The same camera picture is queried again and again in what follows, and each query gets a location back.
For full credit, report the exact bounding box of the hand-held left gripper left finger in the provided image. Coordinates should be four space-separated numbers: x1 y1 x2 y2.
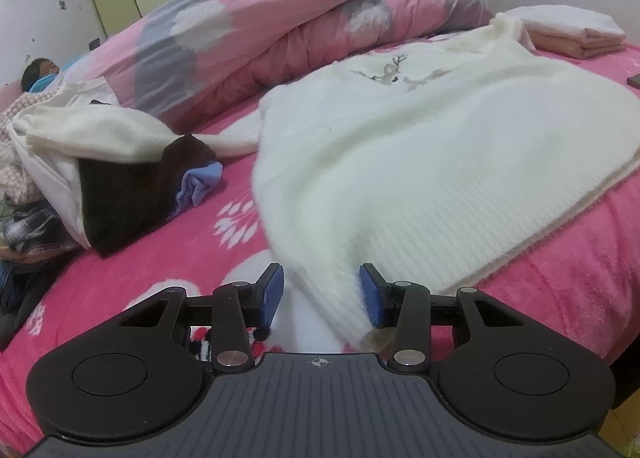
117 262 286 372

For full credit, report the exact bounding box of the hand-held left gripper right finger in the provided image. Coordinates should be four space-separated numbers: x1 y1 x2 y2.
359 262 526 373

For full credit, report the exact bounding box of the white fluffy sweater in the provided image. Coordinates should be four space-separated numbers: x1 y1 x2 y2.
10 13 640 355

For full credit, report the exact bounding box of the pile of white checked clothes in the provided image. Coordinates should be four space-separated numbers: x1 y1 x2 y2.
10 82 117 250

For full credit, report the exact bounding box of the light blue cloth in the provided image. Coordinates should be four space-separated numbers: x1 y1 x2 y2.
172 161 225 212

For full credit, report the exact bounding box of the dark brown cloth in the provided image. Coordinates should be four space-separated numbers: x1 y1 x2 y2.
80 133 218 259

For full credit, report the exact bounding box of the pink floral bed blanket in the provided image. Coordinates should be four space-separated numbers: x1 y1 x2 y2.
0 36 640 441

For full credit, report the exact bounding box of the dark plaid cloth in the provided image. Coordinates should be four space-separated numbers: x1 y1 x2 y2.
0 202 82 260

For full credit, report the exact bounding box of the pink checked cloth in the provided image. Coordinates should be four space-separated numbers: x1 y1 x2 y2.
0 162 42 205

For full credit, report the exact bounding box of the pink grey floral quilt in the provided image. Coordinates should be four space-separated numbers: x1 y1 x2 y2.
60 0 494 135

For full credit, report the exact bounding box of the folded peach cloth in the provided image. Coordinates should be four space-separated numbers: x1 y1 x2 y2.
524 28 629 60

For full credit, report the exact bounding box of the folded white cloth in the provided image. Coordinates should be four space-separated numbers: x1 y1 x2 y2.
501 4 627 40

